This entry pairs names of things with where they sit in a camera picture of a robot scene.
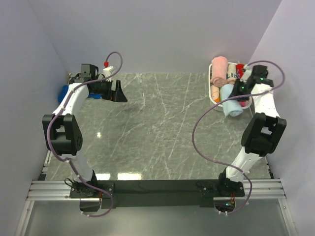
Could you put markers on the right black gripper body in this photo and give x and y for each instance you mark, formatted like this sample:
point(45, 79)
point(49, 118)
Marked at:
point(239, 88)

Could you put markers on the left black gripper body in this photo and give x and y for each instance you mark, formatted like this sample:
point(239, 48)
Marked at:
point(105, 88)

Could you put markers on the light blue towel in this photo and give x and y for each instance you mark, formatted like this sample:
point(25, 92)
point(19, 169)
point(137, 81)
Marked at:
point(231, 107)

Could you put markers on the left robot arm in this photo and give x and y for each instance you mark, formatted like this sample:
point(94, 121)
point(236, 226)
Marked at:
point(62, 133)

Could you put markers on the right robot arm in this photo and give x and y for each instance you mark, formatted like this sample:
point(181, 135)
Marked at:
point(263, 132)

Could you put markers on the beige rolled towel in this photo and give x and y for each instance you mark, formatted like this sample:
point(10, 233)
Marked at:
point(231, 74)

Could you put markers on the magenta rolled towel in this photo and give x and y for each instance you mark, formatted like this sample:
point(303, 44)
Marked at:
point(243, 103)

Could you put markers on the red rolled towel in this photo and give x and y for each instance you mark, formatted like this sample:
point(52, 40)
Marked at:
point(239, 70)

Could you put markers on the cream orange rolled towel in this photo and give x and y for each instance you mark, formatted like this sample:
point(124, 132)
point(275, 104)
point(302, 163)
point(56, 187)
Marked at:
point(215, 93)

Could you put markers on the pink rolled towel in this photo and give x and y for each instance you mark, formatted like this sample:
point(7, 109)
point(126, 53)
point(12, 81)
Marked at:
point(219, 71)

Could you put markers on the dark blue crumpled towel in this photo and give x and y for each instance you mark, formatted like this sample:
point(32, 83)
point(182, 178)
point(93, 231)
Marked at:
point(64, 91)

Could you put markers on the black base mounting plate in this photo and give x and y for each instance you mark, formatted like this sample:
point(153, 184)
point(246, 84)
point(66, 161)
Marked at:
point(158, 193)

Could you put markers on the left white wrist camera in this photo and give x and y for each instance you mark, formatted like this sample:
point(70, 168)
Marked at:
point(108, 70)

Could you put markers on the aluminium rail frame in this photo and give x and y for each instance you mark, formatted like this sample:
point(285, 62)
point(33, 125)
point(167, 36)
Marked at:
point(260, 189)

